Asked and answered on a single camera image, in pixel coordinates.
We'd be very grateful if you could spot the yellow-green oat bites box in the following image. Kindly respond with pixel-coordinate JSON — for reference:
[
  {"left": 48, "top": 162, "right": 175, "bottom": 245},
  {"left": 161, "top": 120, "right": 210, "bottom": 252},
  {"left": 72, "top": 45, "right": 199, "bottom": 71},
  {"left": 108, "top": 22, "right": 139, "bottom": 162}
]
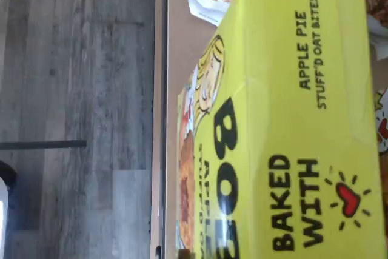
[{"left": 175, "top": 0, "right": 388, "bottom": 259}]

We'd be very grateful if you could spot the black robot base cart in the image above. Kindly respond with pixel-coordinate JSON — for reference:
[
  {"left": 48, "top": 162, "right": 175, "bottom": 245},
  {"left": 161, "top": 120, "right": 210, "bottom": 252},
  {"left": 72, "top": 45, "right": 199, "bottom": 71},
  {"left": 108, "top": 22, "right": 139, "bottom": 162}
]
[{"left": 0, "top": 160, "right": 18, "bottom": 211}]

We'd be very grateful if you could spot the thin black pole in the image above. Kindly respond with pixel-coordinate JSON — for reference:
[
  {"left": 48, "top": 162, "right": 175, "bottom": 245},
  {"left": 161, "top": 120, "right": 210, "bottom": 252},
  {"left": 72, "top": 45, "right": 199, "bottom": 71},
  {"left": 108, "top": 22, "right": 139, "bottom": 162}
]
[{"left": 0, "top": 140, "right": 88, "bottom": 151}]

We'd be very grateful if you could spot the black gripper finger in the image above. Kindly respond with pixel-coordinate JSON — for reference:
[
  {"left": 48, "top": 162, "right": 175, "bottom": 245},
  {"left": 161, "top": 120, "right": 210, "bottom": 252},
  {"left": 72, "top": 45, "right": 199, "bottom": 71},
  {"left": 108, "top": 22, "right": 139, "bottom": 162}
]
[{"left": 178, "top": 247, "right": 195, "bottom": 259}]

